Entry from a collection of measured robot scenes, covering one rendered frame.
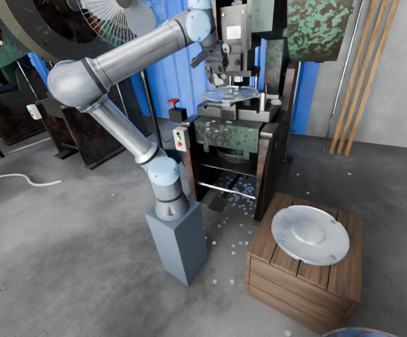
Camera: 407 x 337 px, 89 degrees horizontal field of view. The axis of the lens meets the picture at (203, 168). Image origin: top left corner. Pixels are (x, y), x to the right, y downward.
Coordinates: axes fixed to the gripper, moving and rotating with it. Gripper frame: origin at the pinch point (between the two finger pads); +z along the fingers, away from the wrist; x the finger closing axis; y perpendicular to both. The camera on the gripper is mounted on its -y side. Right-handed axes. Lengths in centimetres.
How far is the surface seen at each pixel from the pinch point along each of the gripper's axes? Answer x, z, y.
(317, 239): -49, 33, 53
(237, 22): 30.0, -12.2, 3.9
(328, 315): -73, 41, 60
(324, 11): 4.5, -23.8, 40.6
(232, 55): 21.8, -1.3, 2.3
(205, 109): 7.6, 23.4, -14.4
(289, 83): 43, 32, 28
